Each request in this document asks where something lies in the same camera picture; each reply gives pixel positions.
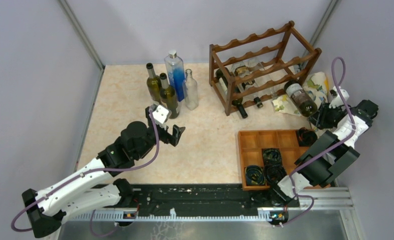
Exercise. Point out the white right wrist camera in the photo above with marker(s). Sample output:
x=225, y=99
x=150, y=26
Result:
x=339, y=96

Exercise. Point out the rolled dark patterned tie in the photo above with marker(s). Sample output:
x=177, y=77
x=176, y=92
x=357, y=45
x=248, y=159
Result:
x=254, y=176

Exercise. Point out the dinosaur print cloth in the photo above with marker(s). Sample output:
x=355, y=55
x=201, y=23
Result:
x=316, y=87

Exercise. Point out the green wine bottle dark label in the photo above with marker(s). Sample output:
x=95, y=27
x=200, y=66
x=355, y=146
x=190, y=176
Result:
x=169, y=97

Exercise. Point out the clear empty glass bottle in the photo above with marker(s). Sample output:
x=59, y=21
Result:
x=190, y=88

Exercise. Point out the green wine bottle grey capsule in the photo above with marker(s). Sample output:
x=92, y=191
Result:
x=301, y=99

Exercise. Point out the green wine bottle far left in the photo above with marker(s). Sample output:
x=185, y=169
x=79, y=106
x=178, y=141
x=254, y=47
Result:
x=153, y=84

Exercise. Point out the wooden wine rack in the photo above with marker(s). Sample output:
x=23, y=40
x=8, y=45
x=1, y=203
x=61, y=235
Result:
x=255, y=71

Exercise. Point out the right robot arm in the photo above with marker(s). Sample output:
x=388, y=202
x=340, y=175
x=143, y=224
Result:
x=331, y=154

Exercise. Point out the clear blue vodka bottle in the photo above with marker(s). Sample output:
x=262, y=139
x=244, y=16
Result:
x=175, y=71

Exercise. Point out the wooden compartment tray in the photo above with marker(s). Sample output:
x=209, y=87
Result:
x=251, y=143

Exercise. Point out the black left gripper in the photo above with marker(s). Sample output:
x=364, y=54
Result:
x=167, y=138

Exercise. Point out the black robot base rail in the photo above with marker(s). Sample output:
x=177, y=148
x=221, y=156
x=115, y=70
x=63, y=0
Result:
x=198, y=200

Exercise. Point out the black rolled belt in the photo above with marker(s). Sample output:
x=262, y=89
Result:
x=306, y=137

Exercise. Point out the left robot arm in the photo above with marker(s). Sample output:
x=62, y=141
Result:
x=48, y=209

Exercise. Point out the rolled dark striped tie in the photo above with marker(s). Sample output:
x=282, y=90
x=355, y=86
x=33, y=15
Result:
x=274, y=173

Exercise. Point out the rolled green patterned tie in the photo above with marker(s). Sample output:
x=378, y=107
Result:
x=271, y=156

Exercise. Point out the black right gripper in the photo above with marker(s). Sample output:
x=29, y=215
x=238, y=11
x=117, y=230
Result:
x=318, y=119

